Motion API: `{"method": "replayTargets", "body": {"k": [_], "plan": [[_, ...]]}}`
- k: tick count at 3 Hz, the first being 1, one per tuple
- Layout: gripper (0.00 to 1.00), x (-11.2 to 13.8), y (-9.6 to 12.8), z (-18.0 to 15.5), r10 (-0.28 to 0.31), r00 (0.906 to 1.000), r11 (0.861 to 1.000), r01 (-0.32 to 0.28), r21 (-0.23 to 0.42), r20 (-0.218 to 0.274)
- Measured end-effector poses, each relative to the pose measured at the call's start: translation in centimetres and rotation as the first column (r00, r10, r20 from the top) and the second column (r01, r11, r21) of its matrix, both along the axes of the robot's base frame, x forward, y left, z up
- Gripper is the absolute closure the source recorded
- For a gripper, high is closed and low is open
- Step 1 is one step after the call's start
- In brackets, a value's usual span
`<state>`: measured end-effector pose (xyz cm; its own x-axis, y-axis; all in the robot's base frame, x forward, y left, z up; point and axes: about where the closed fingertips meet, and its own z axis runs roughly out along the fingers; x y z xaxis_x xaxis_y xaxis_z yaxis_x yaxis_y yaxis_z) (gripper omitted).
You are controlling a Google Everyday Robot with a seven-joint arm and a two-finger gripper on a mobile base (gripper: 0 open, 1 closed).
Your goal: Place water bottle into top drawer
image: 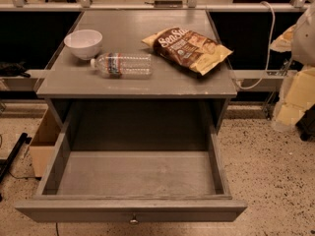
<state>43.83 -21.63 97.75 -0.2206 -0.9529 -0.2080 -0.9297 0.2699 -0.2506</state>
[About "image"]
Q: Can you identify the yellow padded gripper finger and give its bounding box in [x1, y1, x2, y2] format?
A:
[272, 67, 315, 132]
[270, 26, 295, 52]

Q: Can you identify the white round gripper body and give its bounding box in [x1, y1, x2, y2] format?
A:
[291, 3, 315, 66]

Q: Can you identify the clear plastic water bottle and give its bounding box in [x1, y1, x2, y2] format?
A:
[91, 53, 153, 79]

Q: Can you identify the metal drawer knob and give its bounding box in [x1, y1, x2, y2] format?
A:
[129, 215, 139, 225]

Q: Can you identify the open grey top drawer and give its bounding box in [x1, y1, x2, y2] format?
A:
[14, 99, 248, 224]

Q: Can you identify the brown yellow chip bag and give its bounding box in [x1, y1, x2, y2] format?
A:
[142, 27, 232, 76]

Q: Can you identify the grey wooden cabinet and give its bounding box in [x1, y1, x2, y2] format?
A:
[36, 10, 236, 126]

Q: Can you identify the white ceramic bowl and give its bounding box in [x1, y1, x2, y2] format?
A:
[64, 29, 102, 60]

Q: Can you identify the cardboard box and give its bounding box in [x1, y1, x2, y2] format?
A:
[29, 109, 60, 178]

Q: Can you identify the black stand leg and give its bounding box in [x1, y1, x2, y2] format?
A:
[0, 133, 28, 183]

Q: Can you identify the white cable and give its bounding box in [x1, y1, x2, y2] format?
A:
[234, 0, 277, 90]

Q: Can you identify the grey metal rail frame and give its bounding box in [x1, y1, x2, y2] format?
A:
[0, 0, 315, 93]

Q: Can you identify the black object on rail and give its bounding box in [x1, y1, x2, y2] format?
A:
[0, 62, 31, 78]

